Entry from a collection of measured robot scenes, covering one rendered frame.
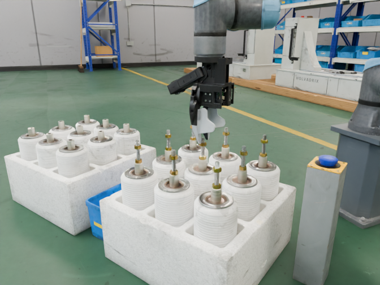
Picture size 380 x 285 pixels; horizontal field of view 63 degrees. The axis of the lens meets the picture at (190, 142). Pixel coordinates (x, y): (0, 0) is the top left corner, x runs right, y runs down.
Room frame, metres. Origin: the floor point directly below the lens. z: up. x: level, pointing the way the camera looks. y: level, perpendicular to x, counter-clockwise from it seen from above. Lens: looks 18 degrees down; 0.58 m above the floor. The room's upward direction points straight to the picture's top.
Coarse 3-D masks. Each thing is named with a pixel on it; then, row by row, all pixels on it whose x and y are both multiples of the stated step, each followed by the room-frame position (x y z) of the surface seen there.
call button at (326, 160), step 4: (320, 156) 0.65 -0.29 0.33; (324, 156) 0.65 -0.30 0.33; (328, 156) 0.65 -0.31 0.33; (332, 156) 0.65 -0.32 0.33; (320, 160) 0.64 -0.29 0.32; (324, 160) 0.63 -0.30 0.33; (328, 160) 0.63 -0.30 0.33; (332, 160) 0.63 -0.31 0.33; (336, 160) 0.63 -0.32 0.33; (324, 164) 0.63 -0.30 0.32; (328, 164) 0.63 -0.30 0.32; (332, 164) 0.62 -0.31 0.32
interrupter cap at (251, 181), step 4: (228, 176) 0.70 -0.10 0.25; (232, 176) 0.70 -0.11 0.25; (236, 176) 0.71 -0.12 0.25; (248, 176) 0.70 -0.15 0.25; (252, 176) 0.70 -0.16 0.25; (228, 180) 0.68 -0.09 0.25; (232, 180) 0.68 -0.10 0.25; (236, 180) 0.69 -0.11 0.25; (248, 180) 0.69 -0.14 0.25; (252, 180) 0.68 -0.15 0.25; (256, 180) 0.68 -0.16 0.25; (232, 184) 0.66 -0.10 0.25; (236, 184) 0.66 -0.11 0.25; (240, 184) 0.66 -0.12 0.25; (244, 184) 0.66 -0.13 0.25; (248, 184) 0.66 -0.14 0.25; (252, 184) 0.66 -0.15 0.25; (256, 184) 0.66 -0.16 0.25
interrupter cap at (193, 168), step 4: (196, 164) 0.79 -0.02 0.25; (208, 164) 0.79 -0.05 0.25; (188, 168) 0.76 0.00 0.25; (192, 168) 0.76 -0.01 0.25; (196, 168) 0.77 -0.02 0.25; (208, 168) 0.76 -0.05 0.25; (212, 168) 0.76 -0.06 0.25; (192, 172) 0.73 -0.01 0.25; (196, 172) 0.73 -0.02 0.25; (200, 172) 0.73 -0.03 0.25; (204, 172) 0.73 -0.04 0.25; (208, 172) 0.73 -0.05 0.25; (212, 172) 0.73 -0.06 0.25
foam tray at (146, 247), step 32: (288, 192) 0.76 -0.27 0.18; (128, 224) 0.65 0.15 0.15; (160, 224) 0.61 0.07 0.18; (192, 224) 0.61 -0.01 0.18; (256, 224) 0.61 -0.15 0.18; (288, 224) 0.77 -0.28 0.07; (128, 256) 0.66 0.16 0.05; (160, 256) 0.59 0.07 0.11; (192, 256) 0.53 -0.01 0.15; (224, 256) 0.50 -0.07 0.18; (256, 256) 0.59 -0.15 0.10
